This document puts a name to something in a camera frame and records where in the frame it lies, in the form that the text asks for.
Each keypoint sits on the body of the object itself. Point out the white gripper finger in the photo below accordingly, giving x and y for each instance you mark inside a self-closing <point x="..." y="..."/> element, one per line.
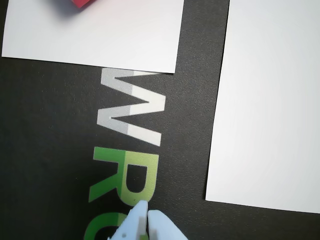
<point x="162" y="227"/>
<point x="131" y="225"/>

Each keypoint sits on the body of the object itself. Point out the black mat with WRO print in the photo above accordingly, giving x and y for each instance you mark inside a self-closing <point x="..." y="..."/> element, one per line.
<point x="50" y="125"/>

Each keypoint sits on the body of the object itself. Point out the white sheet marked one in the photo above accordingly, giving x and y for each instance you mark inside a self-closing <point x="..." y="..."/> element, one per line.
<point x="112" y="37"/>

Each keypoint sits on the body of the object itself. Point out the red paper box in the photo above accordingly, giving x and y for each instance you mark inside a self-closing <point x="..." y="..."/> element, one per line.
<point x="81" y="3"/>

